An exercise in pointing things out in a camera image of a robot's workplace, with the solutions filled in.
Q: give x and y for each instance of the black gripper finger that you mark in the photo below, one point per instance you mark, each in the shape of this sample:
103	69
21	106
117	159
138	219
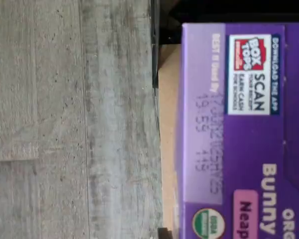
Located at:
165	234

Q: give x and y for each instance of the light wooden shelf board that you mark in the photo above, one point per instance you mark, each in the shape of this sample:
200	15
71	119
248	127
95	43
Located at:
168	124

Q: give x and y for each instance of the purple Annie's box pink patch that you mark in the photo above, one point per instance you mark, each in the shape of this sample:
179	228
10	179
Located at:
239	149

